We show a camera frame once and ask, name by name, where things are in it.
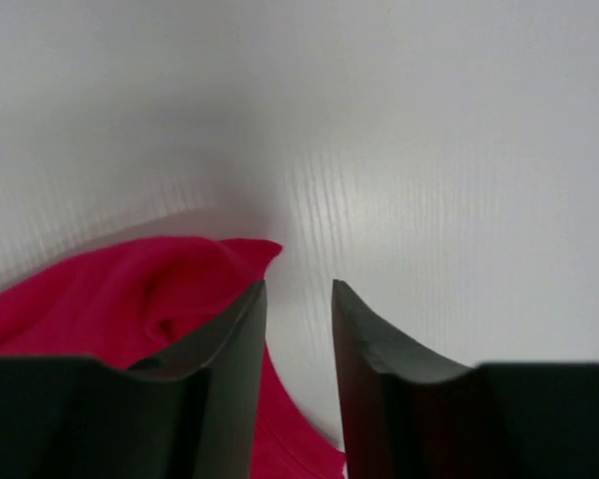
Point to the red t-shirt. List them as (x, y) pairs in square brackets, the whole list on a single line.
[(124, 302)]

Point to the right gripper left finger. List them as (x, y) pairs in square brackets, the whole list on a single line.
[(188, 411)]

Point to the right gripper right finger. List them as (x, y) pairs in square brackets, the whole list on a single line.
[(410, 412)]

